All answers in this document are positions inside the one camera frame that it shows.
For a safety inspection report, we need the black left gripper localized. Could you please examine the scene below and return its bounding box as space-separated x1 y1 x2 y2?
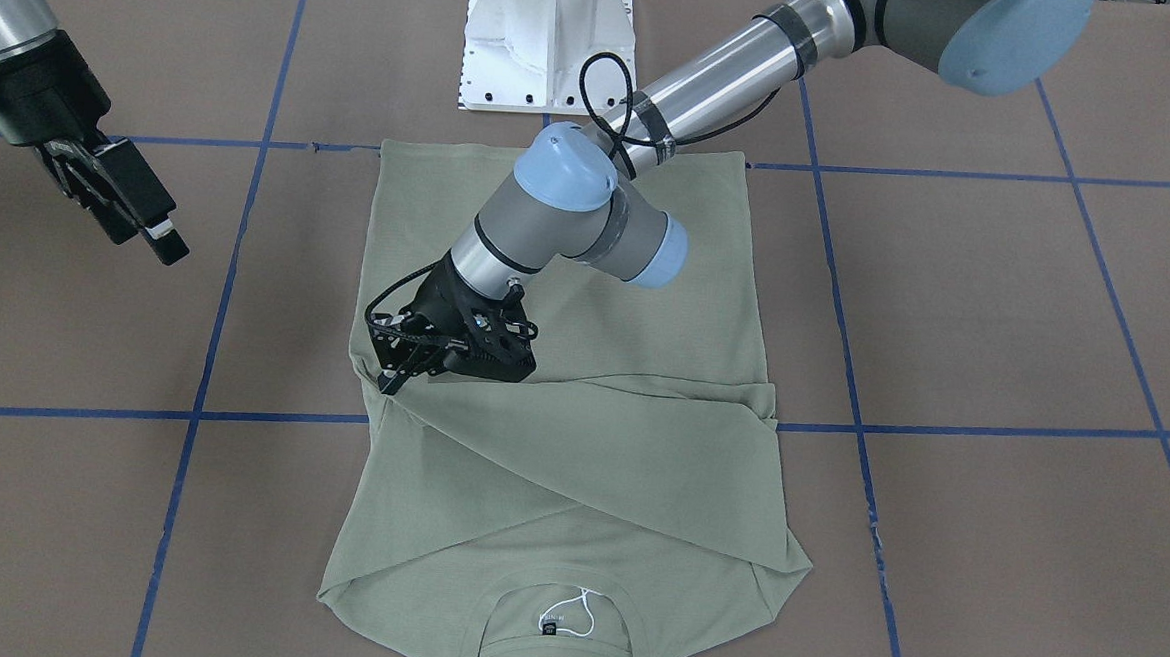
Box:
365 254 539 396

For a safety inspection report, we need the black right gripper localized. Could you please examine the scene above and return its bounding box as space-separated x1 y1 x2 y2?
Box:
0 30 191 267

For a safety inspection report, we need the green long-sleeve shirt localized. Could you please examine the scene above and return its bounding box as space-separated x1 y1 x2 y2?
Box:
318 140 812 657

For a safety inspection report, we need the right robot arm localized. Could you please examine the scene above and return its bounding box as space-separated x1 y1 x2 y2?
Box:
0 0 190 267

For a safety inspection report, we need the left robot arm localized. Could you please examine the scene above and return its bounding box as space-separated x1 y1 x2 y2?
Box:
364 0 1095 395

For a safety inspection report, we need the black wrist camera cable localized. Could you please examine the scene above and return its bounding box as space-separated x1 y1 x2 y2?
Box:
573 50 680 184

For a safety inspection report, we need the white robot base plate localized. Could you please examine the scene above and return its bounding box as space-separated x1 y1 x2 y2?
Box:
457 0 636 117

